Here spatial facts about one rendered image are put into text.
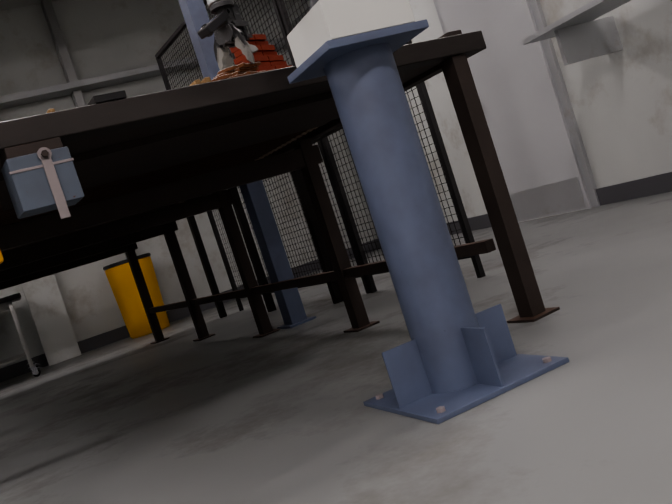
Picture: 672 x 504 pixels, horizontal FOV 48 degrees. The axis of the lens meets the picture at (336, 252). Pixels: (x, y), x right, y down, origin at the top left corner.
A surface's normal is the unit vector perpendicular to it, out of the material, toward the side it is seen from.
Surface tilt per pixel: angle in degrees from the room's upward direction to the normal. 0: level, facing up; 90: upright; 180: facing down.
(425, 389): 90
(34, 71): 90
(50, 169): 90
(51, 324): 90
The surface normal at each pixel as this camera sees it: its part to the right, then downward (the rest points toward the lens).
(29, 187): 0.50, -0.12
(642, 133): -0.87, 0.30
